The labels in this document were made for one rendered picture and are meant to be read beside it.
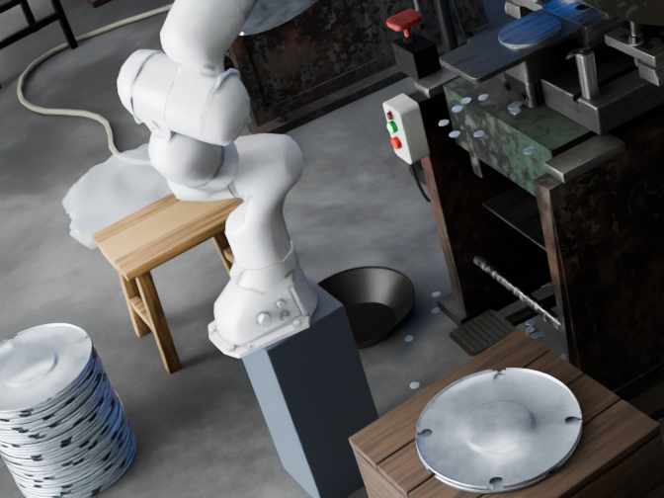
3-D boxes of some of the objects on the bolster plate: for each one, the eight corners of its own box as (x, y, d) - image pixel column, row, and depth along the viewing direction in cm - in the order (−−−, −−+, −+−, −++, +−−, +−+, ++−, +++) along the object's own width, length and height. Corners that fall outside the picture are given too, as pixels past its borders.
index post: (589, 100, 226) (582, 54, 221) (579, 95, 229) (572, 49, 224) (601, 94, 227) (595, 48, 222) (591, 89, 230) (584, 43, 224)
